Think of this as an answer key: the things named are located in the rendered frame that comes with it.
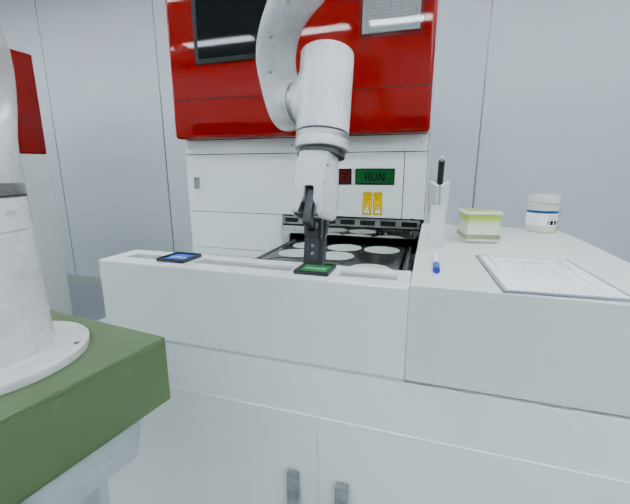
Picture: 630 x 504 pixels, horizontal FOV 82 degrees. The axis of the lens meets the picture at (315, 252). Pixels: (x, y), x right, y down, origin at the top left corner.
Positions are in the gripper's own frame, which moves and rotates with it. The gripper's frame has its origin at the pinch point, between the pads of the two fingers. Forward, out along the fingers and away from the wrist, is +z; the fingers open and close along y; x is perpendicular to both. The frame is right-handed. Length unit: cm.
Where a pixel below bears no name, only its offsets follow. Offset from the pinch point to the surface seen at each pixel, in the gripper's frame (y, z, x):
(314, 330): 2.0, 12.0, 1.3
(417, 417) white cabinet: -0.5, 23.3, 17.2
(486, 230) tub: -29.6, -6.5, 28.7
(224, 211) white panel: -57, -11, -52
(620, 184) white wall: -201, -48, 122
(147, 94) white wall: -186, -115, -209
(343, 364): 0.9, 16.8, 6.0
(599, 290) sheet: -0.2, 2.4, 38.3
